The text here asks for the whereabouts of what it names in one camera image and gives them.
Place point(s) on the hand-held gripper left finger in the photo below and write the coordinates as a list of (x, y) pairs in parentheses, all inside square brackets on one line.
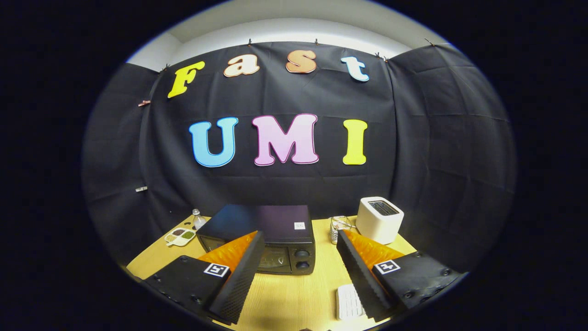
[(239, 280)]

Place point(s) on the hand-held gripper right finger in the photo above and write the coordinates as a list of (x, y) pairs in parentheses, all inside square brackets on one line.
[(360, 276)]

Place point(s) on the black toaster oven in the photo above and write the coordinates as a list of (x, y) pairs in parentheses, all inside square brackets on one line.
[(275, 220)]

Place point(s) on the white pop-up toaster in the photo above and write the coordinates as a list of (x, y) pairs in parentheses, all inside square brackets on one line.
[(379, 223)]

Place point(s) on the white rectangular tray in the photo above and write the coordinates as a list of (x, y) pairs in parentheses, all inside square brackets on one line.
[(349, 303)]

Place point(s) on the clear plastic bottle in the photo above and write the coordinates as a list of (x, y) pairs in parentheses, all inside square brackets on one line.
[(199, 221)]

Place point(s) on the white divided spice dish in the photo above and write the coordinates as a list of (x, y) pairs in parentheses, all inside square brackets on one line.
[(180, 236)]

